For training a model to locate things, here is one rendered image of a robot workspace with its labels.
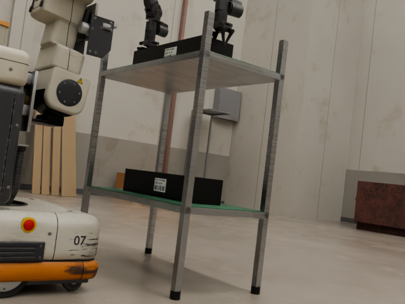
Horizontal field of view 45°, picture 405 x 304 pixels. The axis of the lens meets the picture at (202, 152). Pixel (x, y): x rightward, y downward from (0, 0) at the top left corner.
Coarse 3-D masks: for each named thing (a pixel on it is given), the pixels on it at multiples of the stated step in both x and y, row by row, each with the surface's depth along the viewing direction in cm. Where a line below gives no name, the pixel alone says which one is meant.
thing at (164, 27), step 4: (156, 12) 253; (160, 12) 255; (156, 16) 254; (160, 16) 256; (148, 20) 260; (152, 20) 257; (156, 20) 254; (160, 24) 259; (164, 24) 261; (160, 28) 259; (164, 28) 261; (160, 32) 259; (164, 32) 261; (164, 36) 263
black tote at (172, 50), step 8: (184, 40) 218; (192, 40) 213; (200, 40) 209; (216, 40) 212; (152, 48) 238; (160, 48) 233; (168, 48) 227; (176, 48) 222; (184, 48) 217; (192, 48) 213; (216, 48) 212; (224, 48) 215; (232, 48) 218; (136, 56) 250; (144, 56) 244; (152, 56) 237; (160, 56) 232; (168, 56) 227
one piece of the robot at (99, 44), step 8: (88, 8) 201; (96, 8) 196; (96, 16) 194; (80, 24) 192; (88, 24) 193; (96, 24) 194; (104, 24) 196; (112, 24) 198; (80, 32) 192; (88, 32) 193; (96, 32) 194; (104, 32) 196; (112, 32) 198; (80, 40) 200; (88, 40) 192; (96, 40) 194; (104, 40) 196; (80, 48) 217; (88, 48) 192; (96, 48) 194; (104, 48) 196; (96, 56) 194
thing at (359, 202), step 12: (360, 192) 692; (372, 192) 681; (384, 192) 670; (396, 192) 659; (360, 204) 690; (372, 204) 679; (384, 204) 668; (396, 204) 657; (360, 216) 688; (372, 216) 677; (384, 216) 666; (396, 216) 656; (360, 228) 696; (372, 228) 685; (384, 228) 674; (396, 228) 655
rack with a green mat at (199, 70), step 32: (160, 64) 211; (192, 64) 203; (224, 64) 196; (96, 96) 256; (96, 128) 255; (160, 128) 282; (192, 128) 187; (160, 160) 280; (192, 160) 185; (96, 192) 242; (128, 192) 232; (192, 192) 186; (256, 256) 210; (256, 288) 208
